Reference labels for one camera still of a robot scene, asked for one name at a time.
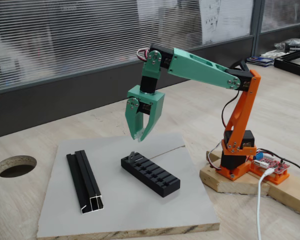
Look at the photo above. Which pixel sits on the black rectangular frame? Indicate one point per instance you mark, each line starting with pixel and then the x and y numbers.
pixel 290 65

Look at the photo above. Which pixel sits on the black slotted holder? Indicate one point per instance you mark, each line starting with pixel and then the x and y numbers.
pixel 162 185

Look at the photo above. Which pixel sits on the grey chipboard panel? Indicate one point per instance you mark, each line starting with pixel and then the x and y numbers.
pixel 130 212

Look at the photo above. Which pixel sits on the white plastic bags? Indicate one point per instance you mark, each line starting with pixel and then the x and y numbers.
pixel 272 53

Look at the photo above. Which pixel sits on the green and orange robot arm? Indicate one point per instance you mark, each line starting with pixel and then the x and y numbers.
pixel 202 67

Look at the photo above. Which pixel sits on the stack of blue cards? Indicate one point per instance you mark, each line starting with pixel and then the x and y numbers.
pixel 261 61

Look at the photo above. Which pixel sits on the orange plastic box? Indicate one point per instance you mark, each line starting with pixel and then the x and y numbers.
pixel 277 178

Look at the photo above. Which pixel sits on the black aluminium profile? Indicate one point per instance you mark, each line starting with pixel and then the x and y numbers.
pixel 87 180

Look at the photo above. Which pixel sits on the small metal bracket piece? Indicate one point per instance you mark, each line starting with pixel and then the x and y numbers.
pixel 132 157

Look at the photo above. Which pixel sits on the clear bag with parts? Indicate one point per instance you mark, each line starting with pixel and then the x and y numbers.
pixel 292 45

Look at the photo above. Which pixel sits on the wooden batten with screws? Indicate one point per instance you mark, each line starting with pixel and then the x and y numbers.
pixel 214 160

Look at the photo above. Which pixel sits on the red controller board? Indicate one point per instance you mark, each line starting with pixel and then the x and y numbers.
pixel 277 165

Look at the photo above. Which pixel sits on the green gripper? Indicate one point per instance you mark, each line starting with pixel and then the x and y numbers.
pixel 157 103

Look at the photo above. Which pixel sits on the wooden base plank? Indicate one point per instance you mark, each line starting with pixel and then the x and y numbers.
pixel 240 187

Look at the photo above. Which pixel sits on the black triangular stand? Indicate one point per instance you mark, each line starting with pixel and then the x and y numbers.
pixel 242 66

